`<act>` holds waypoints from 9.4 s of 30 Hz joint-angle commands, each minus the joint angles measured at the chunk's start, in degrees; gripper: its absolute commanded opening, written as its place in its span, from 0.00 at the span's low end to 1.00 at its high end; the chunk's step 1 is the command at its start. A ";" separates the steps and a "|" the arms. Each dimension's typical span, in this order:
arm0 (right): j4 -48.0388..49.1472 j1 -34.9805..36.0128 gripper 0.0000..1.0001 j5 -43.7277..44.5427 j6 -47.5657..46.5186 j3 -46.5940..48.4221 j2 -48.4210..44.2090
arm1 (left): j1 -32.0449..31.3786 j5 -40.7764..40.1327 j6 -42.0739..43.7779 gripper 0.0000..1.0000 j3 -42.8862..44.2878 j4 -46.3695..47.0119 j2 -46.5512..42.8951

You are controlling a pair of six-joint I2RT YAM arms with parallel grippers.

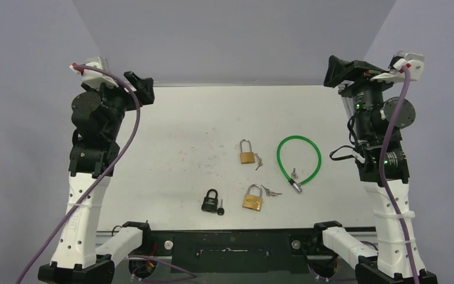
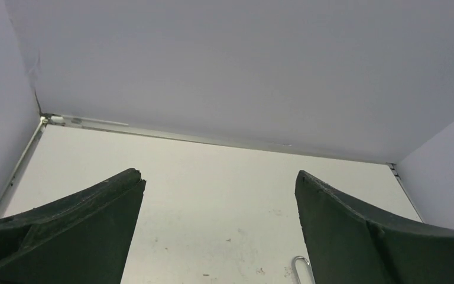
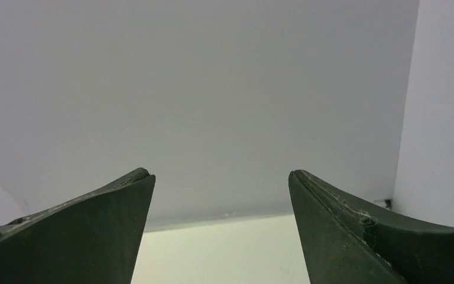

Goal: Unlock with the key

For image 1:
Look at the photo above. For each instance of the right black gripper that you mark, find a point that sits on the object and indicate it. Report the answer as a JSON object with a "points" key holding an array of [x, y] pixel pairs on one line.
{"points": [[357, 74]]}

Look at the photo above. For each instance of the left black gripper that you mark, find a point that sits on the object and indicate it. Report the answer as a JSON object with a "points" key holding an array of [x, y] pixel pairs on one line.
{"points": [[143, 86]]}

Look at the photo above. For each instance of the padlock keys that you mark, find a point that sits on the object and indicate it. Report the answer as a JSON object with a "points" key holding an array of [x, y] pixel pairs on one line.
{"points": [[270, 192], [259, 161]]}

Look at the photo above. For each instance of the brass padlock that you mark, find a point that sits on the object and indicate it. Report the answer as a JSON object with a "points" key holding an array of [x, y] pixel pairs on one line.
{"points": [[251, 201], [246, 157]]}

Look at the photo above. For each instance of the black padlock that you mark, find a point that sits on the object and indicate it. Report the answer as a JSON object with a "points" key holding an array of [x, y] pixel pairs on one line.
{"points": [[210, 201]]}

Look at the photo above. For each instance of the black head key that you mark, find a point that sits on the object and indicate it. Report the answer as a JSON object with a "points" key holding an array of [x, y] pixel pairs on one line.
{"points": [[220, 210]]}

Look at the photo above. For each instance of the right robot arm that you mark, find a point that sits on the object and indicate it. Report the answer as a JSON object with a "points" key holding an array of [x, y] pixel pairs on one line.
{"points": [[376, 149]]}

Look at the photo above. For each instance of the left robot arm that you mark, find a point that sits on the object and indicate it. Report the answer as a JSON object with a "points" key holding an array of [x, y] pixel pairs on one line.
{"points": [[97, 115]]}

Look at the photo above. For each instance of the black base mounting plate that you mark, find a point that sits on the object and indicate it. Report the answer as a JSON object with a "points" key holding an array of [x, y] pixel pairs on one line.
{"points": [[239, 251]]}

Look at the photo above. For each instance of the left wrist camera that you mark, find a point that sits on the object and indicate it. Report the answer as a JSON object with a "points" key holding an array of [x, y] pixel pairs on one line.
{"points": [[94, 72]]}

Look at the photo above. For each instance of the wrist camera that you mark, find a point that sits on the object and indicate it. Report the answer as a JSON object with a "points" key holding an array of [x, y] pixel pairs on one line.
{"points": [[413, 62], [94, 72]]}

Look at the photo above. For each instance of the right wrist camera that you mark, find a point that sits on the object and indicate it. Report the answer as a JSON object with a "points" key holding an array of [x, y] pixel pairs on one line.
{"points": [[413, 62]]}

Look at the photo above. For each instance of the cable lock keys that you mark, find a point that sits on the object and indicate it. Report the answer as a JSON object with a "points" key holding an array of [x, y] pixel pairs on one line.
{"points": [[294, 174]]}

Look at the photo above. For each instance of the green cable lock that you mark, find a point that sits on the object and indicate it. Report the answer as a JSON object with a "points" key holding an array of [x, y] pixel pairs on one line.
{"points": [[300, 152]]}

